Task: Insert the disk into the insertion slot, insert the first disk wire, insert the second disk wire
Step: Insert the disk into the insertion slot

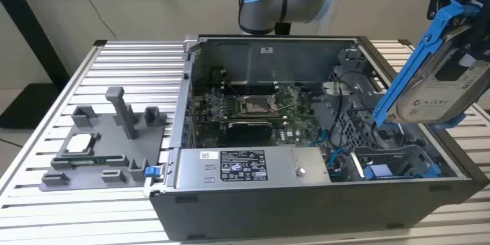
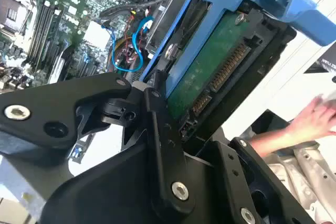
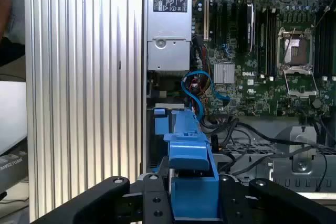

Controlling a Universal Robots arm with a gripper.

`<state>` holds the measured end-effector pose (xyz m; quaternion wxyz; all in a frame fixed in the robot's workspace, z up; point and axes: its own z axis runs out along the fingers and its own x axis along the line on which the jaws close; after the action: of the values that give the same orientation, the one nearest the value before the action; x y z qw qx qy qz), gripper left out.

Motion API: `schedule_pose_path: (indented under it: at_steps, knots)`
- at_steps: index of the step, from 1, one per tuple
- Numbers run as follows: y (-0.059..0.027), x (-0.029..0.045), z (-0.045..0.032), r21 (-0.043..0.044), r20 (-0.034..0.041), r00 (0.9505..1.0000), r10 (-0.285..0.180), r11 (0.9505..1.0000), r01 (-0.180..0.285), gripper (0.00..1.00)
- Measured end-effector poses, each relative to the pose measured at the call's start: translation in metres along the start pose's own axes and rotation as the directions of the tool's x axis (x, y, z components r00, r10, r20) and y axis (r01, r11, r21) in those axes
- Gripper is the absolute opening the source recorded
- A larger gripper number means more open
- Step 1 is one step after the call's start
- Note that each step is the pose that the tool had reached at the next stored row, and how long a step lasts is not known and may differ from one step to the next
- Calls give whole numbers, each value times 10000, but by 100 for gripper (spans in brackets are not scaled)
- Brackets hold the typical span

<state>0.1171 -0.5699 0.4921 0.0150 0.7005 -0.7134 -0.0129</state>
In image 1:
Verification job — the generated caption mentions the black stand with base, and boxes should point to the black stand with base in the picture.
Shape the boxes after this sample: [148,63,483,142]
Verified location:
[0,0,72,130]

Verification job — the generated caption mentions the CPU socket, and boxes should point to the CPU socket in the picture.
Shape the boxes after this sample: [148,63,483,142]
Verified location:
[239,94,280,115]

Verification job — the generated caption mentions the grey drive cage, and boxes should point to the grey drive cage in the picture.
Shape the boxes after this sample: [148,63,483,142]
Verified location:
[311,46,431,154]

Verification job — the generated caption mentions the metal socket cover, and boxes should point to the metal socket cover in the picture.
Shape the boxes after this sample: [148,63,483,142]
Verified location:
[268,86,303,111]

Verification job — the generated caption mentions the green RAM stick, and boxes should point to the green RAM stick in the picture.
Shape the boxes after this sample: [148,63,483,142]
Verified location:
[68,155,124,166]

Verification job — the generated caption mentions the black round wire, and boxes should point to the black round wire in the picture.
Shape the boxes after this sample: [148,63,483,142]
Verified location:
[327,71,359,150]

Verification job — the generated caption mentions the silver power supply box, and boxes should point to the silver power supply box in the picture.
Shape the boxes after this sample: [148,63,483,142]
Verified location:
[174,146,332,187]

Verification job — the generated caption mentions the green motherboard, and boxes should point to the green motherboard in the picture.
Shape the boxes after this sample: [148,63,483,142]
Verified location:
[190,84,320,148]

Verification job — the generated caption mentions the grey parts rack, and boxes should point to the grey parts rack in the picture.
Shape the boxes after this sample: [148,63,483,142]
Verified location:
[40,86,168,193]

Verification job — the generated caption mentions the hard disk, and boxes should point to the hard disk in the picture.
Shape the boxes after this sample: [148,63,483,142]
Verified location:
[373,0,490,131]

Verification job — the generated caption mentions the silver CPU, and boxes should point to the silver CPU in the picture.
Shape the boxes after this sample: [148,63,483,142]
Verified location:
[65,133,95,153]

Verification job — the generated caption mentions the open black PC case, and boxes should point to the open black PC case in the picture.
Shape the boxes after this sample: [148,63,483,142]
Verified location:
[143,34,490,242]

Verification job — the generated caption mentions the blue flat wire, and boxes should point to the blue flat wire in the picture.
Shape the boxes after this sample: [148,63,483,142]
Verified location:
[311,138,347,171]

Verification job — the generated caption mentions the thin metal locking lever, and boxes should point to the thin metal locking lever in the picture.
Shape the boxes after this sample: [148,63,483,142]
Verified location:
[223,80,243,97]

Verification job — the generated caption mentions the metal disk bay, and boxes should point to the metal disk bay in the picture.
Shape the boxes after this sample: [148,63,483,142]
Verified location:
[343,144,445,181]

